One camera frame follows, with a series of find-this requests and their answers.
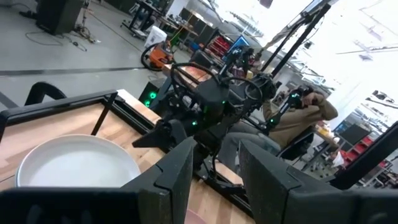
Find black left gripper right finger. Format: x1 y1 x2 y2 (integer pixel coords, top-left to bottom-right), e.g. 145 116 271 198
238 139 398 224

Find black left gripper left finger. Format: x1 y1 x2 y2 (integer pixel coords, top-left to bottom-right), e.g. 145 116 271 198
0 136 195 224

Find white bucket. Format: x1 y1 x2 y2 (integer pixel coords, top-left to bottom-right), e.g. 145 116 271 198
144 26 168 48

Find orange vacuum cleaner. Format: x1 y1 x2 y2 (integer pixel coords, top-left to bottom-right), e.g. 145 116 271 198
140 40 175 73

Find black office chair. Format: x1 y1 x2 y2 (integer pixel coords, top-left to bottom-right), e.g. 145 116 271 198
275 126 317 162

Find wooden background desk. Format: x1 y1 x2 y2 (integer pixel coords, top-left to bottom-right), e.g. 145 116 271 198
162 63 215 91

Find red storage bins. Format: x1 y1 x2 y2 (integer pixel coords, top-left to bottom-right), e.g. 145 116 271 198
207 35 231 57
340 135 389 170

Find pink plate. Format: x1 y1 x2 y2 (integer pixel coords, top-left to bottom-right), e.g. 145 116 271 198
184 208 208 224

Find black background monitor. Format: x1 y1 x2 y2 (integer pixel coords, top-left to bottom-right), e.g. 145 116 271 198
338 123 371 146

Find person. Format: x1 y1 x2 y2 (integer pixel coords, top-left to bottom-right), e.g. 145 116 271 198
225 86 340 163

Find blue lit monitor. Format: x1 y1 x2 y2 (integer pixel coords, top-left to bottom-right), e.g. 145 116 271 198
222 35 251 62

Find black box with green light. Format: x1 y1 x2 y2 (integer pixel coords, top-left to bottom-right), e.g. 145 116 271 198
138 78 167 109

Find black metal rig frame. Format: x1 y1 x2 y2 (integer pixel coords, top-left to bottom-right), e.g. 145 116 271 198
0 0 398 217

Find white plate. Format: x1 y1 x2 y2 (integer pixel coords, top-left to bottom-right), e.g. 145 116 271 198
15 134 141 189

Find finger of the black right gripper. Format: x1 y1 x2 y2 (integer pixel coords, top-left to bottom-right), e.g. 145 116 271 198
132 119 170 149

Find large black box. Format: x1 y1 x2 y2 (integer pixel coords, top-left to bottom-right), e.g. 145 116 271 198
35 0 85 35

